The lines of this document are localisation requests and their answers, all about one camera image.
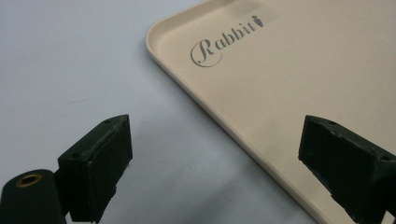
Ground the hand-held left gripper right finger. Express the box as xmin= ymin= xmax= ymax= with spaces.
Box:
xmin=298 ymin=114 xmax=396 ymax=224

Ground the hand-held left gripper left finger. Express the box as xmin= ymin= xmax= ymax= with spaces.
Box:
xmin=54 ymin=114 xmax=134 ymax=224

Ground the beige plastic tray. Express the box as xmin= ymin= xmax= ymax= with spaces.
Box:
xmin=145 ymin=0 xmax=396 ymax=224

